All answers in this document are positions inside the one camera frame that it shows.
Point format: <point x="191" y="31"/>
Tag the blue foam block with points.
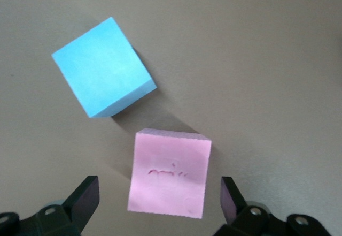
<point x="101" y="67"/>

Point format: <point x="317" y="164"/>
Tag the brown table cover sheet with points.
<point x="240" y="59"/>

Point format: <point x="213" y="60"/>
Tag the pink foam block with slit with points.
<point x="168" y="166"/>

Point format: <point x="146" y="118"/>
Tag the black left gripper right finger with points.
<point x="232" y="206"/>

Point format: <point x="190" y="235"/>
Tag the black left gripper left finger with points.
<point x="77" y="206"/>

